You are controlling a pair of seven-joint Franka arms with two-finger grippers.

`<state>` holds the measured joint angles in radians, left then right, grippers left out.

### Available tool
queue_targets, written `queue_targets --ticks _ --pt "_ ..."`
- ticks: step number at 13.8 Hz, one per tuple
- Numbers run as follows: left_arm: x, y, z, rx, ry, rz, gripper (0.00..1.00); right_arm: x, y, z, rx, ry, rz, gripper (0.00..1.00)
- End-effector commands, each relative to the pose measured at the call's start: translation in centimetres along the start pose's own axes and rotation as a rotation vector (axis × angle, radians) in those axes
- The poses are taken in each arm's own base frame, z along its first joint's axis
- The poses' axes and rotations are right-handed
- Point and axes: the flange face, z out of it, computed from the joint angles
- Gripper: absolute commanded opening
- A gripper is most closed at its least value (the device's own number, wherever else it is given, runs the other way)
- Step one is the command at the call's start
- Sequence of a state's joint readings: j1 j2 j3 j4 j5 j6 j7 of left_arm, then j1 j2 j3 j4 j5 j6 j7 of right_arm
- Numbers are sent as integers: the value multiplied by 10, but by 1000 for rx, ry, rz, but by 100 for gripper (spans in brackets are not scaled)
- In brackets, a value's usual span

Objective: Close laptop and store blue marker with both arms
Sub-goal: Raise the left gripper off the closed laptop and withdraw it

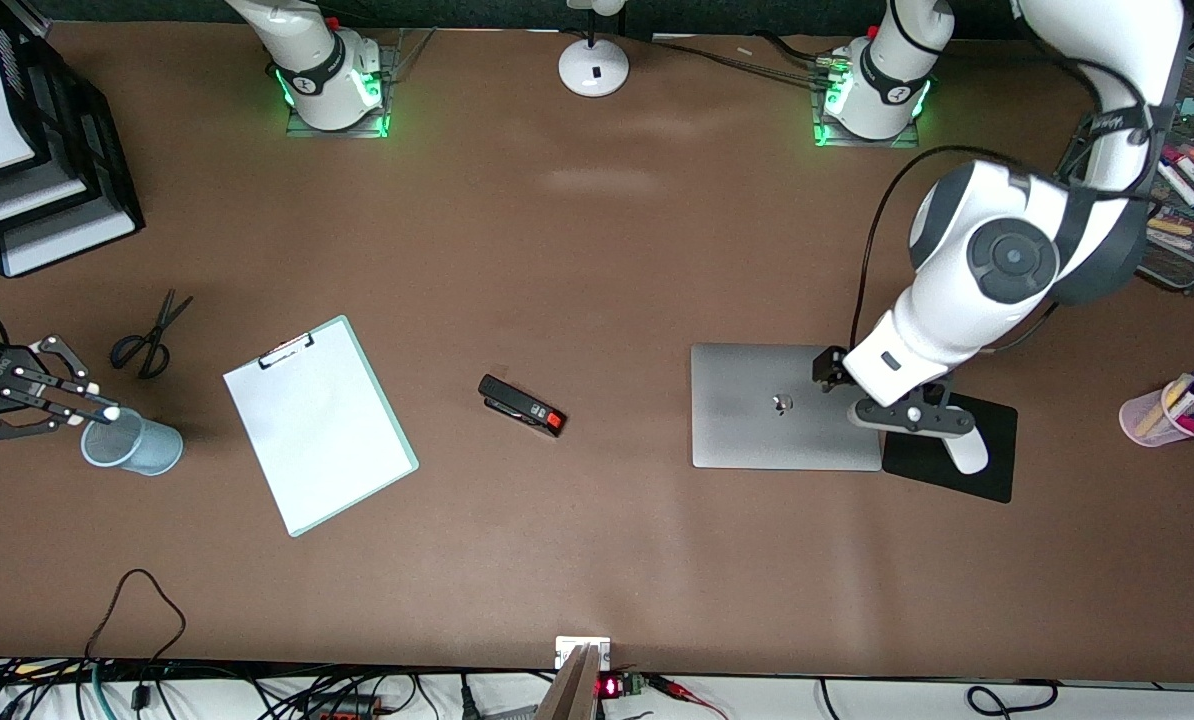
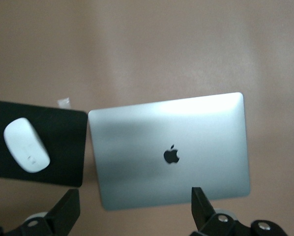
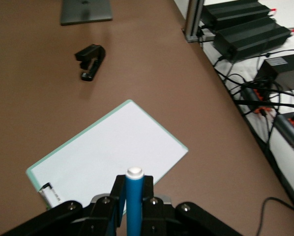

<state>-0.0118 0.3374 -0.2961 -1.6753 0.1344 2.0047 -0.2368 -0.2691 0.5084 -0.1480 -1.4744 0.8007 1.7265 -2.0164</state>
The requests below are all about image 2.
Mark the black mouse pad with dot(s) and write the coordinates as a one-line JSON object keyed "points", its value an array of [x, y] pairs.
{"points": [[63, 147]]}

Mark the silver laptop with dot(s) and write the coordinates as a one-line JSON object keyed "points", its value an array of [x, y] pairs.
{"points": [[161, 137]]}

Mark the white computer mouse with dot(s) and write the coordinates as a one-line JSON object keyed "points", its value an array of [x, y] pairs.
{"points": [[24, 142]]}

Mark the small clear tape piece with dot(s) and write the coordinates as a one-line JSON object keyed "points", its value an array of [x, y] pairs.
{"points": [[63, 102]]}

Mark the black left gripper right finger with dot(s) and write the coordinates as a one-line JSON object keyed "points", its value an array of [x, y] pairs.
{"points": [[211, 221]]}

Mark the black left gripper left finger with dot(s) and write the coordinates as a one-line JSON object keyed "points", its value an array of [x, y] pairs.
{"points": [[58, 218]]}

